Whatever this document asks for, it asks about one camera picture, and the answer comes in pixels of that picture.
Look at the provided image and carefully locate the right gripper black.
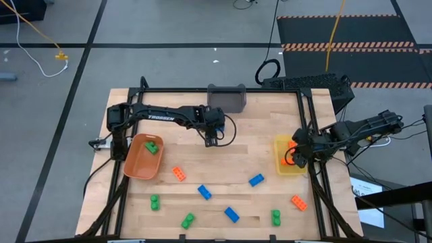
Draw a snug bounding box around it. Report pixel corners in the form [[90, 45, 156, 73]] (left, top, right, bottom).
[[291, 128, 335, 169]]

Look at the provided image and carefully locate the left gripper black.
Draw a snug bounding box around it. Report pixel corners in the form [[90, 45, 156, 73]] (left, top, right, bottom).
[[201, 106, 226, 148]]

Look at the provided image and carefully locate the yellow translucent plastic bin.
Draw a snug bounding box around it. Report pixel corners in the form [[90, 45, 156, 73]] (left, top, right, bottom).
[[273, 134, 308, 177]]

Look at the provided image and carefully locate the grey translucent plastic bin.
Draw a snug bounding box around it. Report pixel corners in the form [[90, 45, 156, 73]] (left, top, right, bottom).
[[207, 83, 248, 114]]

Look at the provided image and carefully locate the orange plastic bin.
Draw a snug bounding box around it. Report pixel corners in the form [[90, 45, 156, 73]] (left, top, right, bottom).
[[123, 133, 165, 181]]

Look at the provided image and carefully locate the white paper sheet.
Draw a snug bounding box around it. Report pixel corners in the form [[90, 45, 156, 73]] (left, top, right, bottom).
[[350, 176, 386, 230]]

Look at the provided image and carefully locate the black stand beam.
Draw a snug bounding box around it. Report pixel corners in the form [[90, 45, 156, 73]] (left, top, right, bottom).
[[354, 181, 432, 211]]

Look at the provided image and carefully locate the black striped floor mat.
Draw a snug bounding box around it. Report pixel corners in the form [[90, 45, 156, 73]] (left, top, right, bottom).
[[276, 13, 432, 90]]

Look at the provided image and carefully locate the black floor crate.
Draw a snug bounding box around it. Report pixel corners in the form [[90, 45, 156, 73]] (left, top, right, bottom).
[[0, 0, 47, 25]]

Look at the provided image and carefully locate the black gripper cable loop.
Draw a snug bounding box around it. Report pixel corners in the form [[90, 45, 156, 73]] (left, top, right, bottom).
[[215, 113, 238, 148]]

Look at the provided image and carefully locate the black aluminium table frame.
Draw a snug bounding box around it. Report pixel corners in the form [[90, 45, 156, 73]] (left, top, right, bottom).
[[76, 76, 365, 243]]

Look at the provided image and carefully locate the silver frame bracket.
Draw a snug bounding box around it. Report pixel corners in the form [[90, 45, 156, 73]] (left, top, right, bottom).
[[88, 136, 113, 152]]

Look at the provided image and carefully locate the black coiled cable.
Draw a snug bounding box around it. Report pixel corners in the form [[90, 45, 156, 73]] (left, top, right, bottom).
[[254, 0, 281, 86]]

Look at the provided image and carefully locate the yellow hanging cable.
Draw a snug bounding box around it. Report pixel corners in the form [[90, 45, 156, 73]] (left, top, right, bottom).
[[325, 0, 347, 73]]

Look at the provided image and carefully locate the grey post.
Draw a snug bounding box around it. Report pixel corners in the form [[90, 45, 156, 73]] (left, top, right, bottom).
[[423, 104, 432, 160]]

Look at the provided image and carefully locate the white floor cable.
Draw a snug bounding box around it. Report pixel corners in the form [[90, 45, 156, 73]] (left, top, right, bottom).
[[9, 0, 69, 78]]

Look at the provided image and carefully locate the yellow floor cable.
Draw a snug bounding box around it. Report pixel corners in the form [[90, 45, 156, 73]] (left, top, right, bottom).
[[0, 0, 63, 55]]

